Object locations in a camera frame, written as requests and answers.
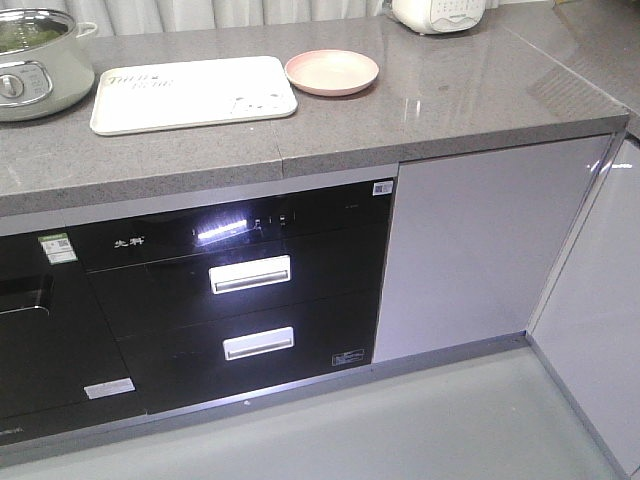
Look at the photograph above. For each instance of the pink round plate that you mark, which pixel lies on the pink round plate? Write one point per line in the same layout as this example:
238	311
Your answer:
331	73

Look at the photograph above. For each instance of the cream bear serving tray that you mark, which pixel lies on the cream bear serving tray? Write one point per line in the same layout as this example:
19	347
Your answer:
176	95

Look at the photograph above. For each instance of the black drawer sterilizer cabinet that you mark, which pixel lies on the black drawer sterilizer cabinet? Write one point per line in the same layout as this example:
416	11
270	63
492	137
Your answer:
150	276

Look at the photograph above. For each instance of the white right cabinet door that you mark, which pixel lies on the white right cabinet door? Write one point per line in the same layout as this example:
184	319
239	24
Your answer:
473	239

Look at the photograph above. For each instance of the white rice cooker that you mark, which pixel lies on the white rice cooker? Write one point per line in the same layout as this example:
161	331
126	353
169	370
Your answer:
438	16

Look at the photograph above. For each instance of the white pleated curtain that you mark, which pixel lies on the white pleated curtain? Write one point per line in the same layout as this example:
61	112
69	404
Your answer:
140	17

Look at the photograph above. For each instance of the light green electric cooking pot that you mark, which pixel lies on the light green electric cooking pot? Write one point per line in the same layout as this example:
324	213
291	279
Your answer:
44	64

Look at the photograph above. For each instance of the upper silver drawer handle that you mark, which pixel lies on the upper silver drawer handle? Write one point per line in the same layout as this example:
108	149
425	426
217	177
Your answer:
250	274

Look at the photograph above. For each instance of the silver drawer handle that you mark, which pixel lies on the silver drawer handle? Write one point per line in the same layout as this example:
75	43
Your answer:
250	274
258	343

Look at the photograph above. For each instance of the lower silver drawer handle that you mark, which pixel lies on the lower silver drawer handle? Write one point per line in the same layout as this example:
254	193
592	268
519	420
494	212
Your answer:
258	343

